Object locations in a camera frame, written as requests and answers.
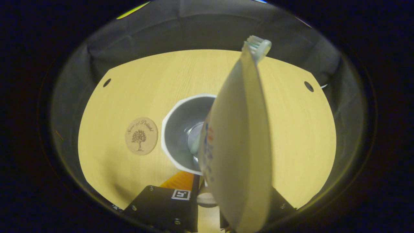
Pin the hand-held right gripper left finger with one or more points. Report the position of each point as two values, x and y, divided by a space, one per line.
196 184

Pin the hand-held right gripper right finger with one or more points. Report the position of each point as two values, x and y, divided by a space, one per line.
279 205

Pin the white toothpaste tube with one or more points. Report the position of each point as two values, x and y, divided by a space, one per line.
239 145

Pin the round cork coaster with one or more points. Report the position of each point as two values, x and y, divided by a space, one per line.
141 136

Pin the light wooden desktop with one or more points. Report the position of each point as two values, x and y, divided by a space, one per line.
291 145

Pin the black backdrop cloth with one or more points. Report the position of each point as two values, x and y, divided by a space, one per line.
194 29

